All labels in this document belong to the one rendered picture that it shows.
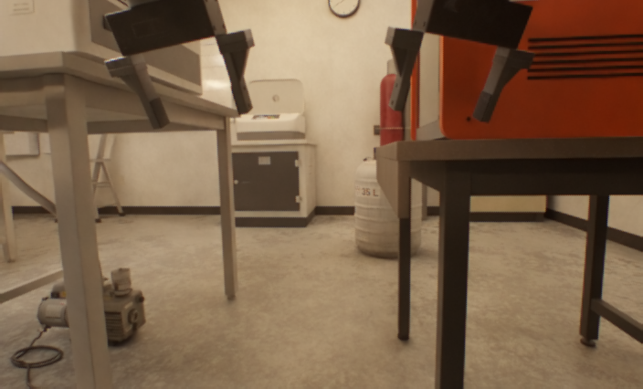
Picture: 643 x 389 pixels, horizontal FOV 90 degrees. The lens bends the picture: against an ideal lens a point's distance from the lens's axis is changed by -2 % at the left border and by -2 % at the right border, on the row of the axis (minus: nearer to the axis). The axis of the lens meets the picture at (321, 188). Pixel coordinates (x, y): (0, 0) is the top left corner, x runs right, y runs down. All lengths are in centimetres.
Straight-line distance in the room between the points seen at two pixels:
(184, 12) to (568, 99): 58
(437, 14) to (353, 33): 341
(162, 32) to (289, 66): 339
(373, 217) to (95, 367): 166
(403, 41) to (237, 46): 21
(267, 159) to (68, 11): 237
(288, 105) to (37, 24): 287
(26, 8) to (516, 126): 99
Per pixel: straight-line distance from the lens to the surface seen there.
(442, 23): 46
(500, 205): 357
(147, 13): 49
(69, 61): 85
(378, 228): 219
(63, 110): 88
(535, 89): 65
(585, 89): 68
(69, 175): 87
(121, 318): 147
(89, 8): 94
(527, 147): 57
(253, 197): 316
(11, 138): 552
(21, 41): 99
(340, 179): 367
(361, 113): 367
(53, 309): 165
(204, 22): 46
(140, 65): 54
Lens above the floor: 69
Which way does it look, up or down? 6 degrees down
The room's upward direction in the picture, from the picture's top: 1 degrees counter-clockwise
